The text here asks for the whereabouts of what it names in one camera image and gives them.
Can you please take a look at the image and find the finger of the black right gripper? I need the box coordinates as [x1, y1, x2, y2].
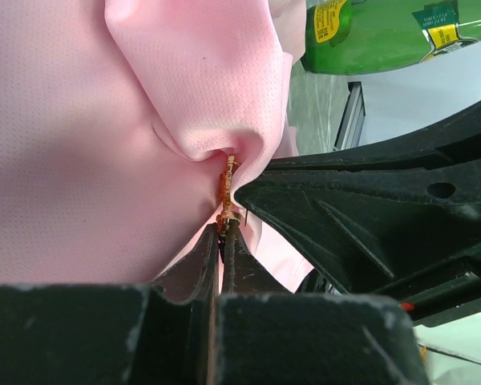
[266, 100, 481, 171]
[235, 160, 481, 321]

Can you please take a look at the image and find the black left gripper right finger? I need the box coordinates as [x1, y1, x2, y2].
[216, 227, 428, 384]

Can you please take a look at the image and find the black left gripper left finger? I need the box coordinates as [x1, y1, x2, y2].
[0, 225, 218, 384]

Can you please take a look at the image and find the red maple leaf brooch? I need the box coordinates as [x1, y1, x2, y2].
[215, 152, 248, 264]

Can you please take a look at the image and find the pink t-shirt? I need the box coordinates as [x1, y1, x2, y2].
[0, 1, 306, 283]

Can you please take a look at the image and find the green glass bottle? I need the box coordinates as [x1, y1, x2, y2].
[301, 0, 481, 75]

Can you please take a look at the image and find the aluminium table edge rail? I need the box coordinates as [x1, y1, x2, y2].
[333, 82, 366, 151]

